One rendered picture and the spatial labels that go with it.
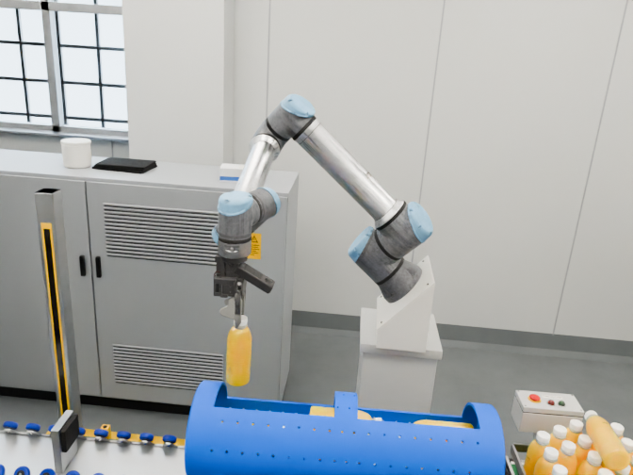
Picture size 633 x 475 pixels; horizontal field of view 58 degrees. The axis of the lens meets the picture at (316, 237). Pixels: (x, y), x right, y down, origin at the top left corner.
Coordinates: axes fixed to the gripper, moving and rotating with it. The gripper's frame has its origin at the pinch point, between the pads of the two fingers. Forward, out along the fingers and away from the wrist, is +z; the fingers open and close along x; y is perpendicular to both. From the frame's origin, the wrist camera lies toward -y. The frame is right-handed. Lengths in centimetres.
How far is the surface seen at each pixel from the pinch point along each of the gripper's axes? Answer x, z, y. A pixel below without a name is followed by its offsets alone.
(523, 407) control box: -19, 34, -92
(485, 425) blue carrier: 10, 21, -71
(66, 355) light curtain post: -24, 33, 65
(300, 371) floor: -199, 145, -8
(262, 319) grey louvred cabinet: -137, 73, 11
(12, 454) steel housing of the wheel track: 5, 51, 70
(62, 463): 10, 48, 51
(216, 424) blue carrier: 15.7, 24.5, 3.6
